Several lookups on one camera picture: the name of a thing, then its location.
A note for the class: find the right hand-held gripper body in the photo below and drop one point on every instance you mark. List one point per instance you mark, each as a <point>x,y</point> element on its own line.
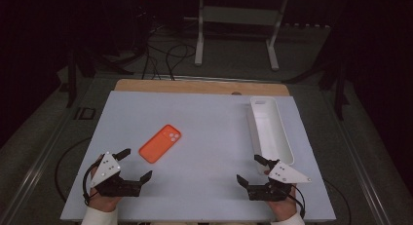
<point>282,174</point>

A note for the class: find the white metal stand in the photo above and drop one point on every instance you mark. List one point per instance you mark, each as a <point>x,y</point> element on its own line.
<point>240,15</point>

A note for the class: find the white plastic storage bin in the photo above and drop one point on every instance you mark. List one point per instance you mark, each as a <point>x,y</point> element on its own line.
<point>271,131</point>

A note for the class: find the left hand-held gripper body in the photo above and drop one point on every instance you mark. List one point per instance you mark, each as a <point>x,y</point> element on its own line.
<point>105,169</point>

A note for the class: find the white table board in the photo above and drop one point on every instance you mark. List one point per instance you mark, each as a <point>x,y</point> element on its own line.
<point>195,173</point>

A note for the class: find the metal floor rail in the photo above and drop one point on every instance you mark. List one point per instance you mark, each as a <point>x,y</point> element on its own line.
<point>360,173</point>
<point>35,173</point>

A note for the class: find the person's left hand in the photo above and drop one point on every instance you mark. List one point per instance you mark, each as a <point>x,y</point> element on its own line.
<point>102,204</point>

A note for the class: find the wooden table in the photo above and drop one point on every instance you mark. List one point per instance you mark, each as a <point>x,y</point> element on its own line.
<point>195,87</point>

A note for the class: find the orange phone case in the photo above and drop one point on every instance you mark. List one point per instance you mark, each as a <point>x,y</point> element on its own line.
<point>159,143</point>

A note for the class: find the person's right hand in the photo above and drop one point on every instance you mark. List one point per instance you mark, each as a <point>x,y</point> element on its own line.
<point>284,209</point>

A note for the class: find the black tripod stand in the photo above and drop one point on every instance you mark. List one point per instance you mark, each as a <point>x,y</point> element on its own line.
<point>72,75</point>
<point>339,95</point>

